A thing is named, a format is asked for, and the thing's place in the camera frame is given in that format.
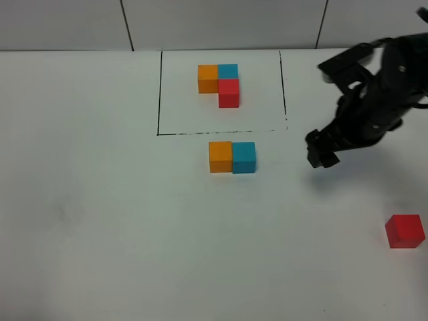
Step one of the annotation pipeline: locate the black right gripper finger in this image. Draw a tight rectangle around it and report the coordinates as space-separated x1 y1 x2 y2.
305 130 324 168
321 149 340 167

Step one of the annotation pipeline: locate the template blue cube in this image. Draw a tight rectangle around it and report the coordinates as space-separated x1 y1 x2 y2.
217 64 239 80

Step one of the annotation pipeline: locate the loose red cube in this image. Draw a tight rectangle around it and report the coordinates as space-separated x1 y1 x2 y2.
385 215 425 249

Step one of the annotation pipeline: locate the template orange cube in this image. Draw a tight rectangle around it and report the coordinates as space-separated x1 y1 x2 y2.
197 65 219 94

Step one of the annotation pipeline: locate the template red cube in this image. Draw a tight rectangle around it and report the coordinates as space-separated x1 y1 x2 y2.
218 78 240 108

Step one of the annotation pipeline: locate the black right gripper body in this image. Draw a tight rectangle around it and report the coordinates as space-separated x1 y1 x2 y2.
326 33 427 150

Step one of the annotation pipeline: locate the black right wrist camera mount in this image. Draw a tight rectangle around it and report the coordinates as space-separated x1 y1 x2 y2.
317 37 391 95

